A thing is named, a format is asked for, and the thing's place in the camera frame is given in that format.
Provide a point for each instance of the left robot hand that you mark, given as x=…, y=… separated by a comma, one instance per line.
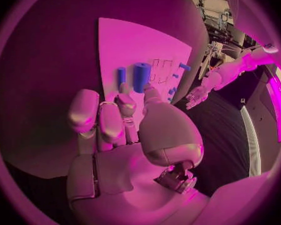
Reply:
x=197, y=96

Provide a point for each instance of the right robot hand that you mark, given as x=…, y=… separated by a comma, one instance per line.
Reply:
x=121, y=172

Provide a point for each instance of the large blue cylinder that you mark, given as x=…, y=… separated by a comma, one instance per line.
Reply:
x=141, y=77

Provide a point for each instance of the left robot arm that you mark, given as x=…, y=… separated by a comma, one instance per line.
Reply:
x=232, y=67

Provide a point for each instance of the white task board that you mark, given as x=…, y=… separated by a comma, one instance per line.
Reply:
x=135, y=46

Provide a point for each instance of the small blue peg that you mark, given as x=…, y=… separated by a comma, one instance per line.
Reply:
x=175, y=76
x=169, y=99
x=172, y=91

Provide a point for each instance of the long blue peg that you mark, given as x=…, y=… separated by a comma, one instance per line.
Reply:
x=184, y=66

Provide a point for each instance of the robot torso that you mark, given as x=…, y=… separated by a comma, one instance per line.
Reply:
x=267, y=127

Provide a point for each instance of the thin blue cylinder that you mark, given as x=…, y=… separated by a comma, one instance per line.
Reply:
x=121, y=75

